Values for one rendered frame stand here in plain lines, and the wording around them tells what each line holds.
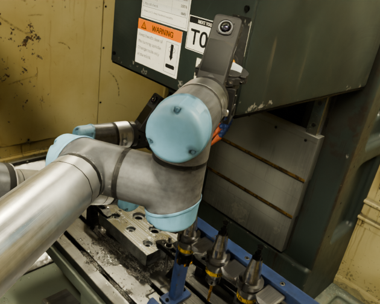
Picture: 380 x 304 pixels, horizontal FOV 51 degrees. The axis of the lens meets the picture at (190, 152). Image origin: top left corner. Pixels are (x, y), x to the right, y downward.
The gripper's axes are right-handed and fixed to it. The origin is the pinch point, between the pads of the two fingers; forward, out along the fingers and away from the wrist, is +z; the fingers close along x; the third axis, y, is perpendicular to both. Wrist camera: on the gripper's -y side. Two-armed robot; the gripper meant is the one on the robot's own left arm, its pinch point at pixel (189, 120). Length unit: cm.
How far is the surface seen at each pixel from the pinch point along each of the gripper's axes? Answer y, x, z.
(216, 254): 22.1, 34.3, -9.7
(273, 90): -20.9, 33.7, -2.5
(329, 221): 36, 24, 53
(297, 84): -21.4, 31.7, 7.1
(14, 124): 37, -96, -33
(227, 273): 24.4, 39.1, -9.4
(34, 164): 60, -95, -25
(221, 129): -3.8, 15.7, 0.1
